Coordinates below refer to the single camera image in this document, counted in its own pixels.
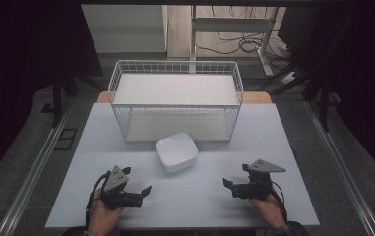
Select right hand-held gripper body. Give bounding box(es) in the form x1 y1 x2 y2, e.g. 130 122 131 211
231 158 287 201

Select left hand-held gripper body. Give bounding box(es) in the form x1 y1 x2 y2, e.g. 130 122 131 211
100 165 144 211

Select person's right hand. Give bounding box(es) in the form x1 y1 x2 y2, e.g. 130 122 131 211
248 193 287 230

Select person's left hand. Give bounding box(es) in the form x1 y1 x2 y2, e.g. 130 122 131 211
87 188 124 236

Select white square bowl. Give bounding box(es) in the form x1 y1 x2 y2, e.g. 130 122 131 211
156 132 199 174

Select wooden board under table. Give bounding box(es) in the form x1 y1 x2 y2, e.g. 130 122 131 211
96 90 273 105

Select white power strip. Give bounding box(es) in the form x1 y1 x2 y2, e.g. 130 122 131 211
279 71 298 85

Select black stand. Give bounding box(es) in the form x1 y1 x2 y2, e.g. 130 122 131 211
301 19 344 133
50 70 105 129

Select white cabinet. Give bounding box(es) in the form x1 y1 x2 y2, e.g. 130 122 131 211
81 4 170 54

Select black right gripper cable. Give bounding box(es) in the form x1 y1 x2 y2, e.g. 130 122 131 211
271 181 289 224

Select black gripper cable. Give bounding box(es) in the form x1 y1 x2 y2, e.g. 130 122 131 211
84 171 111 230
271 181 289 224

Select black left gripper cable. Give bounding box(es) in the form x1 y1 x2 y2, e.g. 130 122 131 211
84 171 111 230

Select white wire basket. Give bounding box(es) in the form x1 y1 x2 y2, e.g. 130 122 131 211
107 59 245 144

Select metal floor rail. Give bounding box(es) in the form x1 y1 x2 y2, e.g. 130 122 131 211
303 100 375 236
0 97 75 236

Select black floor cables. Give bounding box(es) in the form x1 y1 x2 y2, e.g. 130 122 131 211
194 5 294 72

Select white metal desk frame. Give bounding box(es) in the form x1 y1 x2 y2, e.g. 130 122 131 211
189 5 281 79

